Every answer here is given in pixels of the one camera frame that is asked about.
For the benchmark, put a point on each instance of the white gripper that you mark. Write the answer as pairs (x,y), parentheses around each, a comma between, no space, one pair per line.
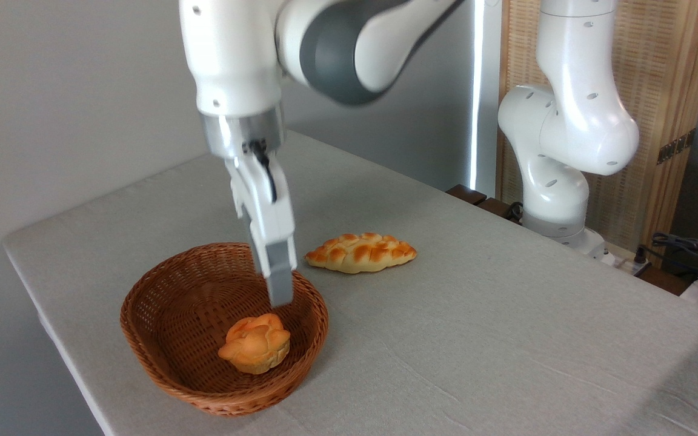
(267,206)

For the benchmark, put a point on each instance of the round flower-shaped bread bun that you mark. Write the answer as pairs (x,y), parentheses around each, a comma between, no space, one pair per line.
(255,344)

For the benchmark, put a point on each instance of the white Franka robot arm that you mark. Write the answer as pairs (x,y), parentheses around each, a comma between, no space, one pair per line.
(231,60)

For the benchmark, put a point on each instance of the long braided bread loaf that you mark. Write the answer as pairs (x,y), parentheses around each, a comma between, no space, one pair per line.
(361,253)

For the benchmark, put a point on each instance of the brown woven wicker basket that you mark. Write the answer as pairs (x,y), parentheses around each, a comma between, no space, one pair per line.
(185,315)

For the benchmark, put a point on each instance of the dark brown wooden block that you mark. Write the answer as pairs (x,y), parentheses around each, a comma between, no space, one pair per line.
(466,194)
(495,209)

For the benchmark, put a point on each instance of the grey tablecloth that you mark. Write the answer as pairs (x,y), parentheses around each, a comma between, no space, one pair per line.
(506,339)

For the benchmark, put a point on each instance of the dark metal screen hinge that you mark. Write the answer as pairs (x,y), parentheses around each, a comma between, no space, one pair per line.
(676,146)

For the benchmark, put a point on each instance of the white vertical window frame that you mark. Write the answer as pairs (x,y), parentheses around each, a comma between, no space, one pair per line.
(485,91)

